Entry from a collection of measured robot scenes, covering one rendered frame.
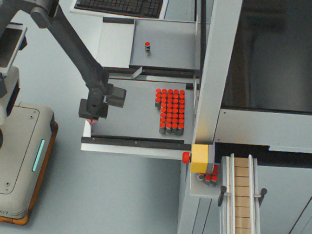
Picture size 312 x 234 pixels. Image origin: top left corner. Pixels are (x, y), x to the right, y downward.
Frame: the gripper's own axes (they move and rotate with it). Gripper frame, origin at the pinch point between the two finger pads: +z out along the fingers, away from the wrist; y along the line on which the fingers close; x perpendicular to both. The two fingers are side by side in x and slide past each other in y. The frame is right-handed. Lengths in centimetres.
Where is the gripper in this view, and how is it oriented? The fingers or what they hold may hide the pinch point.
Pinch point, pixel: (90, 122)
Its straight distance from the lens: 195.3
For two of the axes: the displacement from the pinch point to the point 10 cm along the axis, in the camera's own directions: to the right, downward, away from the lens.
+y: 9.7, 1.7, 1.4
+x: 0.5, -8.0, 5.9
